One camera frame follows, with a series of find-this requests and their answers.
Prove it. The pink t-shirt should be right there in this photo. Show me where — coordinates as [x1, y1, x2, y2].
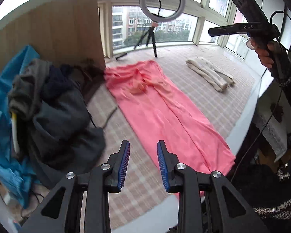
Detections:
[104, 60, 235, 175]

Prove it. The person's right forearm sleeve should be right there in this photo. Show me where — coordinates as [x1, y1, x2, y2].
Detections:
[251, 73, 291, 220]

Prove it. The person's right hand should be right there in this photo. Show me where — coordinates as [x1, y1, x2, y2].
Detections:
[246, 37, 278, 70]

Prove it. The cream knit cardigan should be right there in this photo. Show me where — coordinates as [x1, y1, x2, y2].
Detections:
[185, 57, 235, 93]

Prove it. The pink plaid tablecloth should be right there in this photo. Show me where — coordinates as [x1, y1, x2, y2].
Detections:
[87, 45, 258, 232]

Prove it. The black garment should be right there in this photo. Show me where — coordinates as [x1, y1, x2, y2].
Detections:
[8, 58, 106, 189]

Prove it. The dark brown garment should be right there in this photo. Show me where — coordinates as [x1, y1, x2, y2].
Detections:
[69, 58, 104, 104]

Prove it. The blue garment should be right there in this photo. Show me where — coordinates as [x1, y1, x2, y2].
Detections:
[0, 45, 40, 208]

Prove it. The navy garment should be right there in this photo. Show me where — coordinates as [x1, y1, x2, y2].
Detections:
[46, 65, 73, 97]

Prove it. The wooden board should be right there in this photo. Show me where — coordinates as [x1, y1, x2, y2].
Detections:
[0, 0, 105, 72]

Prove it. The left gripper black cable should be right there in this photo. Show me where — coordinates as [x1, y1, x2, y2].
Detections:
[88, 105, 118, 129]

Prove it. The white ring light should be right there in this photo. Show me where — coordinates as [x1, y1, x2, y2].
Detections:
[139, 0, 186, 23]

